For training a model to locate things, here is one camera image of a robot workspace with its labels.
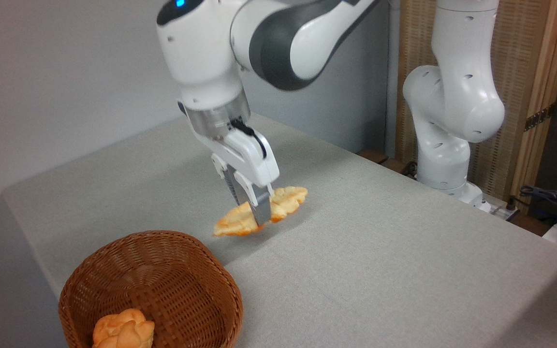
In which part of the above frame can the black cable bundle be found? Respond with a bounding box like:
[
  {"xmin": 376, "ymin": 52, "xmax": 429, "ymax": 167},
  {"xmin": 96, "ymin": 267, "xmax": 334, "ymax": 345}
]
[{"xmin": 511, "ymin": 186, "xmax": 557, "ymax": 220}]

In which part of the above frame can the grey tablecloth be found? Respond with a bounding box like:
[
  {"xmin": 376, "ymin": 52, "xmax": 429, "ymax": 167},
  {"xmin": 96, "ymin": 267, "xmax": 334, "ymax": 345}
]
[{"xmin": 2, "ymin": 112, "xmax": 557, "ymax": 348}]

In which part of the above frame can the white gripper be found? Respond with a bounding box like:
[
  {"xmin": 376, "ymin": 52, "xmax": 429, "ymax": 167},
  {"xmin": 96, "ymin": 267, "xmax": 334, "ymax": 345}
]
[{"xmin": 196, "ymin": 127, "xmax": 280, "ymax": 227}]

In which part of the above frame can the brown wooden block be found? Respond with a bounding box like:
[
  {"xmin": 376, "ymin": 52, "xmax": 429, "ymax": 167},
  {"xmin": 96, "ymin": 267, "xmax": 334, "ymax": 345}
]
[{"xmin": 356, "ymin": 149, "xmax": 408, "ymax": 175}]

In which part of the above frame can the round knotted bread roll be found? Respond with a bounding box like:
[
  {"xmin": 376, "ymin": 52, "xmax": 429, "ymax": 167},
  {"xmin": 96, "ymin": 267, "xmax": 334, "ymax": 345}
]
[{"xmin": 92, "ymin": 308, "xmax": 155, "ymax": 348}]

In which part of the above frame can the metal screen hinge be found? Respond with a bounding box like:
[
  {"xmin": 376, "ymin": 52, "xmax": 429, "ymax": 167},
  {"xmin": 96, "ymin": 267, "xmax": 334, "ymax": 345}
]
[{"xmin": 524, "ymin": 104, "xmax": 556, "ymax": 132}]

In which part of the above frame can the long braided bread loaf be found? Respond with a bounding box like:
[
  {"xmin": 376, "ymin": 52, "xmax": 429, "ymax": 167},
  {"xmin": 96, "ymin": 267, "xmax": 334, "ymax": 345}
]
[{"xmin": 213, "ymin": 186, "xmax": 308, "ymax": 237}]

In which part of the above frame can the brown woven wicker basket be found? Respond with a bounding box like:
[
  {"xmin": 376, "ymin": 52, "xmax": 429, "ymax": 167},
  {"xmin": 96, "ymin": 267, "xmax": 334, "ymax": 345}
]
[{"xmin": 59, "ymin": 230, "xmax": 244, "ymax": 348}]

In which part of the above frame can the wooden woven folding screen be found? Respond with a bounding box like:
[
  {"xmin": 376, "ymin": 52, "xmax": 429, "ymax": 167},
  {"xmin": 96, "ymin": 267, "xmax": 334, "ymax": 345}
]
[{"xmin": 396, "ymin": 0, "xmax": 557, "ymax": 213}]

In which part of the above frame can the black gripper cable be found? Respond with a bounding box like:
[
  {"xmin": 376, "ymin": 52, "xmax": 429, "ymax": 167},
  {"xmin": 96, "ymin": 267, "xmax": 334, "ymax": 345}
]
[{"xmin": 230, "ymin": 119, "xmax": 267, "ymax": 160}]

